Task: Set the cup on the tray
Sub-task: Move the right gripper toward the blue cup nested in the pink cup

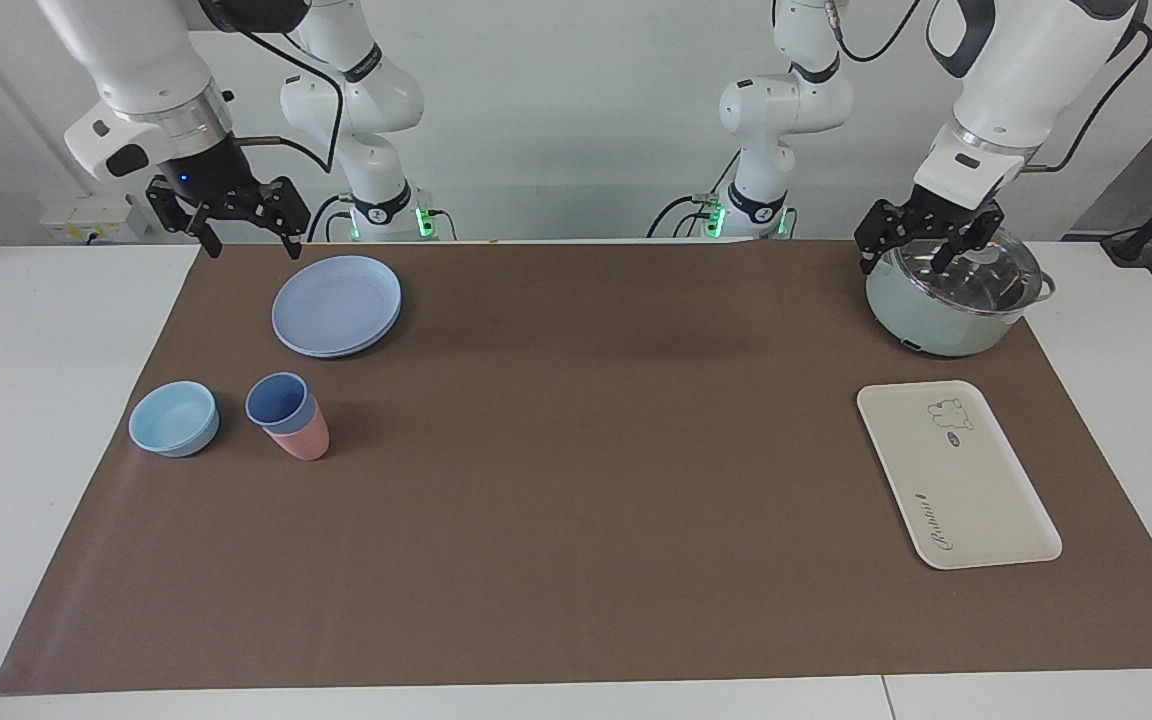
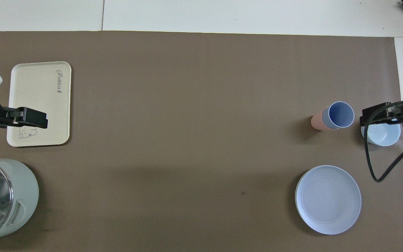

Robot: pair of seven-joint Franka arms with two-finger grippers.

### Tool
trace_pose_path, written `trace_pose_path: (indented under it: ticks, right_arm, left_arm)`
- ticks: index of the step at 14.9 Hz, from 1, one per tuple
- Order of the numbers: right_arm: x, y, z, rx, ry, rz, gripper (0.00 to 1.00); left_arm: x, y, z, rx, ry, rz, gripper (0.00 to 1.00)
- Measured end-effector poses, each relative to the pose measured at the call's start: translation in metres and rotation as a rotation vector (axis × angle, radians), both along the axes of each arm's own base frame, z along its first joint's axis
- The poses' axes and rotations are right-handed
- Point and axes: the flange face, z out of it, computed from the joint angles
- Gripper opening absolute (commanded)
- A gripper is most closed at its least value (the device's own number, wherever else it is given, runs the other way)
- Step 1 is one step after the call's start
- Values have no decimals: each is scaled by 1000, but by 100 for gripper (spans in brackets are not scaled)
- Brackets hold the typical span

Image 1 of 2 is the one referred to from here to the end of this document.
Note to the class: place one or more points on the brown table mat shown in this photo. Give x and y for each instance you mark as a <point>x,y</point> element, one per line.
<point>586,480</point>

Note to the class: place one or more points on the glass pot lid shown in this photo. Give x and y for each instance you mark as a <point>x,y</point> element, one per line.
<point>986,280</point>

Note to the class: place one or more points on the light blue bowl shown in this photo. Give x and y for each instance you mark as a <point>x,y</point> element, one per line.
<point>173,420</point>

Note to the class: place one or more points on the blue cup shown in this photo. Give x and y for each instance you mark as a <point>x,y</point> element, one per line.
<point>278,400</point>

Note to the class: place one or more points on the pink cup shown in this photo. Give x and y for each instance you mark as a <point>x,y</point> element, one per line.
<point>304,440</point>

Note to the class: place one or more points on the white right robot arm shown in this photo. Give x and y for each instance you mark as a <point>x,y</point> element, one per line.
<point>136,60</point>

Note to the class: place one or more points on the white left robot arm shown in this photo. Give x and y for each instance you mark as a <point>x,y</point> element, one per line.
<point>1026,60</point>

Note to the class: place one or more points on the pale blue plate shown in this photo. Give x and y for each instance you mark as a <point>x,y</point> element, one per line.
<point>336,305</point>

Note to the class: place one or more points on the mint green electric pot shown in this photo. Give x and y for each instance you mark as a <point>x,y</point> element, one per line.
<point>926,320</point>

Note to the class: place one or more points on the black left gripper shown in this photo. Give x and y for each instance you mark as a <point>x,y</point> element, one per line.
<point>941,212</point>

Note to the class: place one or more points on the cream rabbit print tray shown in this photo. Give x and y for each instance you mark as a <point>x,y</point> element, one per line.
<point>956,480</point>

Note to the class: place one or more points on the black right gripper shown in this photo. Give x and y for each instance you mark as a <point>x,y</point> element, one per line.
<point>216,175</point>

